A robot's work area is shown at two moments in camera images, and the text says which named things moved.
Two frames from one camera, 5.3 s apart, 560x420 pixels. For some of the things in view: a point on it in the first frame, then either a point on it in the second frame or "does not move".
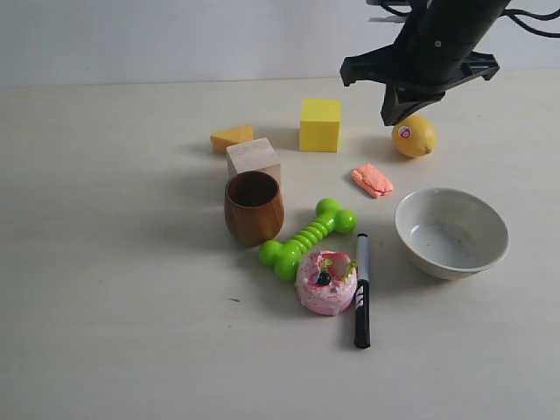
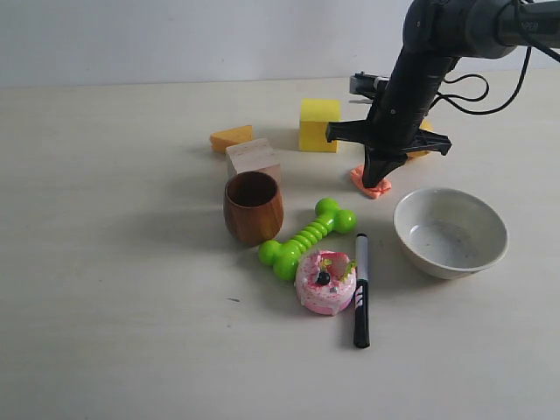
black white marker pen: x=361 y=320 does not move
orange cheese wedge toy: x=220 y=140 does not move
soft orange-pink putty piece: x=372 y=180 does not move
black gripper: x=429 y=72 -> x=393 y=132
